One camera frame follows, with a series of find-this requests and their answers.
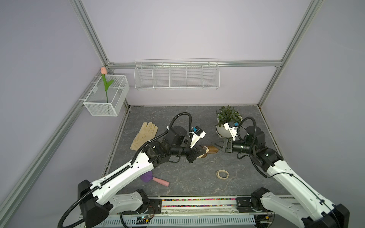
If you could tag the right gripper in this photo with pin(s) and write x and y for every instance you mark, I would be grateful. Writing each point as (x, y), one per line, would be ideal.
(227, 145)

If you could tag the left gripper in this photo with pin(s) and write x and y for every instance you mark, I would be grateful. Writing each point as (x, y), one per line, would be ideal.
(195, 152)

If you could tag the beige watch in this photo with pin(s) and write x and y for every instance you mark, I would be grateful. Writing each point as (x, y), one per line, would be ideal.
(205, 151)
(222, 174)

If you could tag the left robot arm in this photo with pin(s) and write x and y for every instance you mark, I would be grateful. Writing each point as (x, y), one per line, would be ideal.
(95, 198)

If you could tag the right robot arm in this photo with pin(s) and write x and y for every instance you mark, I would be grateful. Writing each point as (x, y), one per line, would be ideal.
(313, 211)

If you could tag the wooden watch stand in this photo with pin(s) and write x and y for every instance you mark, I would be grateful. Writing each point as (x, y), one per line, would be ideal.
(212, 149)

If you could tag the potted green plant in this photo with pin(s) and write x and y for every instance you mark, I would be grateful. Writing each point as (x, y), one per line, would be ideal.
(224, 115)

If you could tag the beige work glove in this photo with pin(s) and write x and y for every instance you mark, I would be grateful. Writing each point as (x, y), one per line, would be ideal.
(147, 132)

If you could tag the purple pink brush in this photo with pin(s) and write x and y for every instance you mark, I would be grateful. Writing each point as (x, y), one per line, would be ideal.
(148, 176)

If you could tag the white mesh box basket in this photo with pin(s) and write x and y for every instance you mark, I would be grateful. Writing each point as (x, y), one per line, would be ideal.
(95, 101)

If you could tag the artificial pink tulip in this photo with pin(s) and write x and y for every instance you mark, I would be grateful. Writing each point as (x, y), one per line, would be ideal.
(107, 84)

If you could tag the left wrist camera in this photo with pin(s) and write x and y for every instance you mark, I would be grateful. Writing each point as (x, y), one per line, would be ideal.
(197, 134)

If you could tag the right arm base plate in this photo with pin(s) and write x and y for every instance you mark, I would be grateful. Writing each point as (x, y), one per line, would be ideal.
(249, 204)

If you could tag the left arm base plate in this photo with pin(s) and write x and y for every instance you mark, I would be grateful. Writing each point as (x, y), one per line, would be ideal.
(154, 206)

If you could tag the white vented cable duct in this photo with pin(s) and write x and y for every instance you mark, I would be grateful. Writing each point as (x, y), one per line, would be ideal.
(190, 221)

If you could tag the white wire shelf basket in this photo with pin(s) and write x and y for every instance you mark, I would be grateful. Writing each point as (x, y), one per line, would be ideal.
(177, 74)

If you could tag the aluminium frame profiles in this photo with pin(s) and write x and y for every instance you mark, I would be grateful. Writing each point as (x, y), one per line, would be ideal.
(29, 178)

